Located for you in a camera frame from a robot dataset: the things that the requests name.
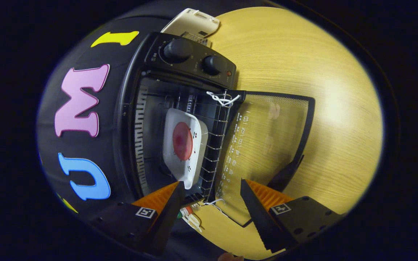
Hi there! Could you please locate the pink ham slice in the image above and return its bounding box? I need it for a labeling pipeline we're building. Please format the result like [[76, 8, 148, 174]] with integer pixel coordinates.
[[172, 122, 193, 161]]

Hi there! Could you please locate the white square plate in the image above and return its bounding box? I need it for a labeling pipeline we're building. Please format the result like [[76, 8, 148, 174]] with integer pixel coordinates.
[[163, 108, 209, 190]]

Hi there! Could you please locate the black toaster oven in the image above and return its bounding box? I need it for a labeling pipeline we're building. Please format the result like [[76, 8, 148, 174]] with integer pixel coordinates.
[[115, 32, 315, 227]]

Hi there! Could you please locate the cream bread toaster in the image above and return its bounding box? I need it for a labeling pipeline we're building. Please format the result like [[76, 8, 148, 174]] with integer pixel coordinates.
[[161, 8, 221, 38]]

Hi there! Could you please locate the white string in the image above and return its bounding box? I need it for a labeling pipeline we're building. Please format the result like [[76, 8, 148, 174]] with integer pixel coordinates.
[[206, 91, 241, 108]]

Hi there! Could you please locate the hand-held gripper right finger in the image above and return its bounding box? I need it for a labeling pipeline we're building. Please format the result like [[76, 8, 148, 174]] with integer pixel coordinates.
[[240, 178, 344, 253]]

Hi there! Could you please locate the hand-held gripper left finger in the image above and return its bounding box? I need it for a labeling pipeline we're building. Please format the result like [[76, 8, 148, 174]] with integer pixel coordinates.
[[89, 181, 187, 256]]

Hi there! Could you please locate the small white object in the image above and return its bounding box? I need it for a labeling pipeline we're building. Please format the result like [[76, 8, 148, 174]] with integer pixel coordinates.
[[185, 214, 204, 233]]

